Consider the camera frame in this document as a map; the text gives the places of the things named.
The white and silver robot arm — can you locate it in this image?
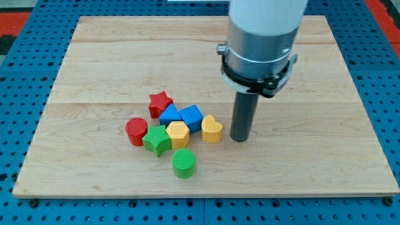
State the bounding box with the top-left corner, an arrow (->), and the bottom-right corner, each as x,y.
217,0 -> 308,95

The yellow hexagon block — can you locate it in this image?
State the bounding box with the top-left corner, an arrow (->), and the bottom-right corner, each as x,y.
166,121 -> 190,149

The blue cube block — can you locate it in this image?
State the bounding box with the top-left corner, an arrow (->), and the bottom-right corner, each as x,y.
179,105 -> 204,134

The yellow heart block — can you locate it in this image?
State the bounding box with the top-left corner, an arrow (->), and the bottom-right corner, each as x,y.
201,115 -> 223,143

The blue triangle block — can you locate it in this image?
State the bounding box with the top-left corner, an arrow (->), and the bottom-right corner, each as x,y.
159,104 -> 182,127

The red star block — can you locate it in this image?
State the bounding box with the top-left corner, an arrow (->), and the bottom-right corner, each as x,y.
148,91 -> 174,119

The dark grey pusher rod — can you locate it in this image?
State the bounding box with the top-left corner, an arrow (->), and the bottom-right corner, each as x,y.
230,92 -> 259,143

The green star block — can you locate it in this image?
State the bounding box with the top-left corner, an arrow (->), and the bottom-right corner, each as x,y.
142,125 -> 172,158

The green cylinder block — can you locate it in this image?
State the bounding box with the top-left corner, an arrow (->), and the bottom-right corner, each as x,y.
172,149 -> 196,179

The wooden board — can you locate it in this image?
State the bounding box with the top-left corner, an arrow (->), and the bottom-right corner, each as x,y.
12,16 -> 399,199

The red cylinder block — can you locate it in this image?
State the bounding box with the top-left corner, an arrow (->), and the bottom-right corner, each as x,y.
125,117 -> 148,146

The blue perforated table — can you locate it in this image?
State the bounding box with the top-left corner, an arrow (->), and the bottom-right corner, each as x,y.
1,0 -> 399,224

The black clamp ring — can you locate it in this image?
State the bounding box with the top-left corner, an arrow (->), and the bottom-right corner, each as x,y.
220,53 -> 299,99

